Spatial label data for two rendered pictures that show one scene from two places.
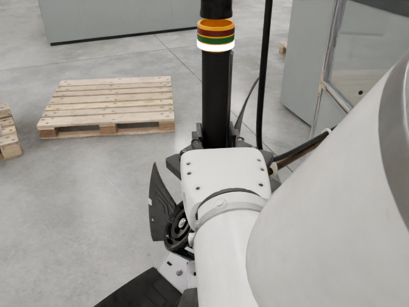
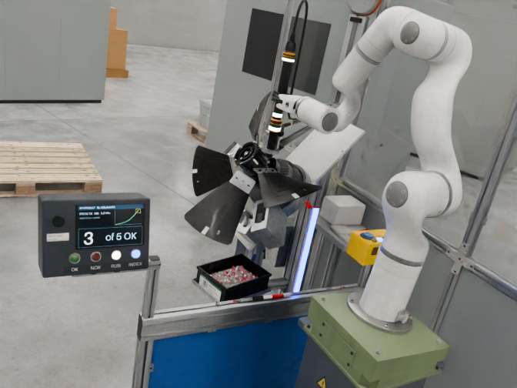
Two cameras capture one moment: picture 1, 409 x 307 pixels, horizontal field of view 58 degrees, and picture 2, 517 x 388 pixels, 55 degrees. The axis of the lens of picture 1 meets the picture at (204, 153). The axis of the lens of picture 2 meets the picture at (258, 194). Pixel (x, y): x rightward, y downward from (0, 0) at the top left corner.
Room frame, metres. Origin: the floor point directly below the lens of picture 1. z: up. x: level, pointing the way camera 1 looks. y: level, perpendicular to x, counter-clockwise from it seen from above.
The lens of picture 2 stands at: (-1.18, 0.79, 1.77)
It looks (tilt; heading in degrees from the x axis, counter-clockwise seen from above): 21 degrees down; 334
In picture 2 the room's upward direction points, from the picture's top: 11 degrees clockwise
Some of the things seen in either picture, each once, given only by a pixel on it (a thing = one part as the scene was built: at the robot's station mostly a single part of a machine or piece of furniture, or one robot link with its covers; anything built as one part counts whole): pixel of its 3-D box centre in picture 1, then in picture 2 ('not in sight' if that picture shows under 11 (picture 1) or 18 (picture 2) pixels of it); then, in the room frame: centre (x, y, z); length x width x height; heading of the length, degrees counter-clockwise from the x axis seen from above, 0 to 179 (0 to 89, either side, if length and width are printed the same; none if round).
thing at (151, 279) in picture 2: not in sight; (151, 287); (0.03, 0.48, 0.96); 0.03 x 0.03 x 0.20; 5
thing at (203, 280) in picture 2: not in sight; (233, 278); (0.22, 0.14, 0.85); 0.22 x 0.17 x 0.07; 111
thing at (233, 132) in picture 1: (241, 142); not in sight; (0.42, -0.05, 1.47); 0.07 x 0.03 x 0.03; 5
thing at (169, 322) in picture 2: not in sight; (270, 308); (0.06, 0.05, 0.82); 0.90 x 0.04 x 0.08; 95
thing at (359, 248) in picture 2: not in sight; (373, 248); (0.10, -0.34, 1.02); 0.16 x 0.10 x 0.11; 95
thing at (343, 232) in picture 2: not in sight; (345, 233); (0.50, -0.51, 0.87); 0.15 x 0.09 x 0.02; 2
